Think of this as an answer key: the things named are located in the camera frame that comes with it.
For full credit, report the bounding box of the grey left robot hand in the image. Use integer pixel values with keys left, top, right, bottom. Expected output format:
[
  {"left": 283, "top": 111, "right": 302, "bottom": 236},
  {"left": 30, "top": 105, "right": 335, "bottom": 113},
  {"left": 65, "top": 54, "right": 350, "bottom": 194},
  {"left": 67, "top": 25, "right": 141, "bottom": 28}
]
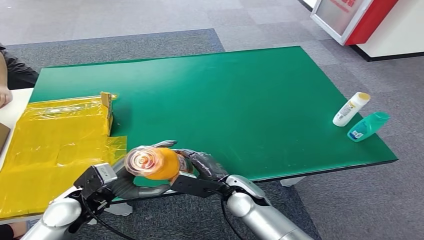
[{"left": 110, "top": 140, "right": 178, "bottom": 200}]

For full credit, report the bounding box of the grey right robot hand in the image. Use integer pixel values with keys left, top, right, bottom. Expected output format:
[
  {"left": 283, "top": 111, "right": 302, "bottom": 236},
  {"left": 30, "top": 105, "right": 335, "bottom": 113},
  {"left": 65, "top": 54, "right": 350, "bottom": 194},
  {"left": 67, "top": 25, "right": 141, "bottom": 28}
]
[{"left": 177, "top": 148, "right": 229, "bottom": 182}]

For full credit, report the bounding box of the orange plastic bottle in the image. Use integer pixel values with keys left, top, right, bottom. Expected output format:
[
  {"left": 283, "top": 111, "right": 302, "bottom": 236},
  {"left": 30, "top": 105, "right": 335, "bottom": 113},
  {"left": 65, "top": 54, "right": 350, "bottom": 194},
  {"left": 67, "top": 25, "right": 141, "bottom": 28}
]
[{"left": 123, "top": 146, "right": 197, "bottom": 183}]

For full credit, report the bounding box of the white bottle with yellow cap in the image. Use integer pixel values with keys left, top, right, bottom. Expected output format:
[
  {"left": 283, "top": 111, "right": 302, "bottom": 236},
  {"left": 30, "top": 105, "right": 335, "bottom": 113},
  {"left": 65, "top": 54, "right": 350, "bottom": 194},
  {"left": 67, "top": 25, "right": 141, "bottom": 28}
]
[{"left": 332, "top": 92, "right": 371, "bottom": 127}]

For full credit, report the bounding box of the teal translucent bottle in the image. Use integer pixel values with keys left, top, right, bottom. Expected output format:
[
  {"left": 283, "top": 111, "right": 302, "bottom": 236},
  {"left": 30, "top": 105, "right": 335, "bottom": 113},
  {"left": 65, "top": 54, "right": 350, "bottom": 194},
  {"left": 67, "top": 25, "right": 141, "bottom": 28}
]
[{"left": 347, "top": 111, "right": 391, "bottom": 143}]

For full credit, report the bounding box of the white table foot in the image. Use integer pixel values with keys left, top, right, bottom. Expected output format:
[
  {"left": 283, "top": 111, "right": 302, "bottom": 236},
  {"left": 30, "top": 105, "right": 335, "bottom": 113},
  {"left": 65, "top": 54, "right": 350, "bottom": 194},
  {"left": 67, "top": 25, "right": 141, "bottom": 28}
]
[
  {"left": 279, "top": 176, "right": 307, "bottom": 188},
  {"left": 86, "top": 202, "right": 133, "bottom": 225}
]

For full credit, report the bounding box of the green table mat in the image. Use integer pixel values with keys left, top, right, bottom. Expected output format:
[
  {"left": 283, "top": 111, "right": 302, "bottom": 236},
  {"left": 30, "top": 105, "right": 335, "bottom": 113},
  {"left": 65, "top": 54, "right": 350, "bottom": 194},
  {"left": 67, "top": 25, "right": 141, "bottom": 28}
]
[{"left": 29, "top": 45, "right": 398, "bottom": 202}]

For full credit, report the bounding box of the yellow taped cardboard box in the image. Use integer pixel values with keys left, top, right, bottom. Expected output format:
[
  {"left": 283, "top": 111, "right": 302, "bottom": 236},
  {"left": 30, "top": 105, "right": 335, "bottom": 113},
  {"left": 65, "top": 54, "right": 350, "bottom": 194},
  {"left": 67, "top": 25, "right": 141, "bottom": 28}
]
[{"left": 0, "top": 92, "right": 128, "bottom": 220}]

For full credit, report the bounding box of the brown flat board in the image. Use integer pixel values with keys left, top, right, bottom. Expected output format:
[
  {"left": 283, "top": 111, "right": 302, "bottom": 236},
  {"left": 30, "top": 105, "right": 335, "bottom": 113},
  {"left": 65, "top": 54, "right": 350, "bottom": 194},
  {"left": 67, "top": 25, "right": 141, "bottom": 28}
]
[{"left": 0, "top": 122, "right": 11, "bottom": 155}]

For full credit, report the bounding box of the person's hand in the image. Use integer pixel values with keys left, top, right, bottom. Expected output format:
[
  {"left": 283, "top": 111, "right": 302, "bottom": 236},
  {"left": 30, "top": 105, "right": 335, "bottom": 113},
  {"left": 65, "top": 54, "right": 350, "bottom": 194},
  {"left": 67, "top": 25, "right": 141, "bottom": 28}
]
[{"left": 0, "top": 85, "right": 13, "bottom": 109}]

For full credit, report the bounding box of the red and white cabinet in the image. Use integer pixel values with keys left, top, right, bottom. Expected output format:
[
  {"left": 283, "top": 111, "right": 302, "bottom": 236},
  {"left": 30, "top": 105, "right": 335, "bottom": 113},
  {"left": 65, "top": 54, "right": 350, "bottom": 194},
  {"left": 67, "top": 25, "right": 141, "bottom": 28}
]
[{"left": 310, "top": 0, "right": 399, "bottom": 47}]

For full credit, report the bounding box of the black right wrist camera bracket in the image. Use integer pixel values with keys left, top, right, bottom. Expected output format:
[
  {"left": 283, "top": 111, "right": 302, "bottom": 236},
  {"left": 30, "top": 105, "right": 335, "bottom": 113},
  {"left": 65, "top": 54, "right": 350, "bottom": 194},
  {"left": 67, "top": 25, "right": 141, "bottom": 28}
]
[{"left": 170, "top": 172, "right": 233, "bottom": 200}]

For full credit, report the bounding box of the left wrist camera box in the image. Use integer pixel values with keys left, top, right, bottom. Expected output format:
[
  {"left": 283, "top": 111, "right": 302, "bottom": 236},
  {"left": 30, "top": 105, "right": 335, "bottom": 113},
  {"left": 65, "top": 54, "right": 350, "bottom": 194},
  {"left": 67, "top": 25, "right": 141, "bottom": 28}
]
[{"left": 73, "top": 162, "right": 119, "bottom": 200}]

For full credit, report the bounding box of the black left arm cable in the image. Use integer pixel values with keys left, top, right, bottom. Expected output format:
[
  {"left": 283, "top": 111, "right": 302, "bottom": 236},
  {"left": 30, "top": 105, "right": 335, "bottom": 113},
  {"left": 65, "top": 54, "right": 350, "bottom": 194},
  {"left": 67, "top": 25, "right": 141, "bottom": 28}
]
[{"left": 79, "top": 193, "right": 137, "bottom": 240}]

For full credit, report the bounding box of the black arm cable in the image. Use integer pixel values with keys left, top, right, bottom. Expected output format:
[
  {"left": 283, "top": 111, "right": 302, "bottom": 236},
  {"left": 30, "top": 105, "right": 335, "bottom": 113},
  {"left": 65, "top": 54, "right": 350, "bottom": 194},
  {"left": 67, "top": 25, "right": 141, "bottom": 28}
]
[
  {"left": 219, "top": 194, "right": 247, "bottom": 240},
  {"left": 79, "top": 193, "right": 137, "bottom": 240}
]

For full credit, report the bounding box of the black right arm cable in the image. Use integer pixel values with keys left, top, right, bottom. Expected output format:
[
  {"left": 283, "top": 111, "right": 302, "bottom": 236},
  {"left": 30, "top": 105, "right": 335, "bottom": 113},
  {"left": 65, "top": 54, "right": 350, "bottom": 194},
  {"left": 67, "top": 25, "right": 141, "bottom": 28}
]
[{"left": 219, "top": 194, "right": 247, "bottom": 240}]

